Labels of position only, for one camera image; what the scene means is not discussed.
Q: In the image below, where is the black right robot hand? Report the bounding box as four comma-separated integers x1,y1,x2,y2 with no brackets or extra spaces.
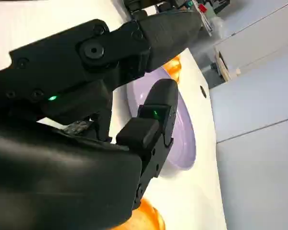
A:
0,11,204,230

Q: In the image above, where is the orange and white bread roll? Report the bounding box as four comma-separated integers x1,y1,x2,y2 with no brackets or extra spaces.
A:
117,197,166,230
163,54,183,84

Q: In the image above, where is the lilac plate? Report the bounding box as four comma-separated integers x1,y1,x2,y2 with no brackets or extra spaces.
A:
126,67,197,171

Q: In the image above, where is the black workshop machine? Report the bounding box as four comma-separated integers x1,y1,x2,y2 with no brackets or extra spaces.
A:
125,0,195,19

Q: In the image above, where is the grey partition panel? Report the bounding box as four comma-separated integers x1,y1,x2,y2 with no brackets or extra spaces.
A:
209,45,288,143

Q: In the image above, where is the white cabinet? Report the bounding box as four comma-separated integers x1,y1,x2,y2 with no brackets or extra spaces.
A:
213,7,288,82

